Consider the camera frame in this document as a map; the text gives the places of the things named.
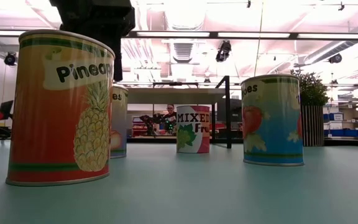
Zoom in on red tool cabinet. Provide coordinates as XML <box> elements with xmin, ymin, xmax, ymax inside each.
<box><xmin>131</xmin><ymin>115</ymin><xmax>149</xmax><ymax>138</ymax></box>

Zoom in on potted plant striped pot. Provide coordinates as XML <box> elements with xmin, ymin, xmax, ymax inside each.
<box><xmin>290</xmin><ymin>68</ymin><xmax>331</xmax><ymax>147</ymax></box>

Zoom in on black background monitor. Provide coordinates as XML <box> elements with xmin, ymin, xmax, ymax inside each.
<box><xmin>0</xmin><ymin>100</ymin><xmax>14</xmax><ymax>121</ymax></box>

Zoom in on black overhead light bar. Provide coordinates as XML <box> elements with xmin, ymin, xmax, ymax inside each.
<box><xmin>0</xmin><ymin>29</ymin><xmax>358</xmax><ymax>42</ymax></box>

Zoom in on green table mat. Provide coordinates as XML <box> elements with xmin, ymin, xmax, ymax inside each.
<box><xmin>0</xmin><ymin>138</ymin><xmax>358</xmax><ymax>224</ymax></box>

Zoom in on peaches labelled tin can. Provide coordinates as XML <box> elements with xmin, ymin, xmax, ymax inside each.
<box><xmin>110</xmin><ymin>84</ymin><xmax>129</xmax><ymax>159</ymax></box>

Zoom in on black ceiling spotlight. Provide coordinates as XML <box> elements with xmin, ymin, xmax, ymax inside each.
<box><xmin>215</xmin><ymin>40</ymin><xmax>232</xmax><ymax>63</ymax></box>
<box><xmin>328</xmin><ymin>53</ymin><xmax>343</xmax><ymax>65</ymax></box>
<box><xmin>4</xmin><ymin>52</ymin><xmax>17</xmax><ymax>67</ymax></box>

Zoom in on dark background cabinet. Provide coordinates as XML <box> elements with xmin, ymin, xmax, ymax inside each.
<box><xmin>216</xmin><ymin>98</ymin><xmax>242</xmax><ymax>123</ymax></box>

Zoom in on grey round ceiling duct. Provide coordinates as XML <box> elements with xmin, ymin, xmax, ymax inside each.
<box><xmin>303</xmin><ymin>14</ymin><xmax>358</xmax><ymax>65</ymax></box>

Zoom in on silver ribbed ceiling duct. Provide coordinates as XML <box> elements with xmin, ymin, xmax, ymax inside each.
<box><xmin>165</xmin><ymin>6</ymin><xmax>206</xmax><ymax>65</ymax></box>

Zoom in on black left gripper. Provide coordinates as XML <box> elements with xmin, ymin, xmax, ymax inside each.
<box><xmin>48</xmin><ymin>0</ymin><xmax>135</xmax><ymax>82</ymax></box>

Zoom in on pineapple labelled orange tin can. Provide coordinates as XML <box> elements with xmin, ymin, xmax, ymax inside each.
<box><xmin>5</xmin><ymin>29</ymin><xmax>116</xmax><ymax>187</ymax></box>

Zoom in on person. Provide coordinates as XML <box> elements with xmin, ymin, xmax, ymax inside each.
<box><xmin>163</xmin><ymin>104</ymin><xmax>178</xmax><ymax>133</ymax></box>

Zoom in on tomatoes labelled blue-green tin can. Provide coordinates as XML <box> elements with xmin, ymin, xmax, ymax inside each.
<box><xmin>241</xmin><ymin>73</ymin><xmax>305</xmax><ymax>167</ymax></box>

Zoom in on mixed fruit labelled tin can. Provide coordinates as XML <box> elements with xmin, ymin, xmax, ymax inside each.
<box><xmin>176</xmin><ymin>105</ymin><xmax>211</xmax><ymax>154</ymax></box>

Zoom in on thin hanging cable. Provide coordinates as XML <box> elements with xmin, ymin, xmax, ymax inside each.
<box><xmin>253</xmin><ymin>0</ymin><xmax>264</xmax><ymax>77</ymax></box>

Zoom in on wooden shelf black metal frame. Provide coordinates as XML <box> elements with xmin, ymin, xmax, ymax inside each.
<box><xmin>126</xmin><ymin>75</ymin><xmax>232</xmax><ymax>149</ymax></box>

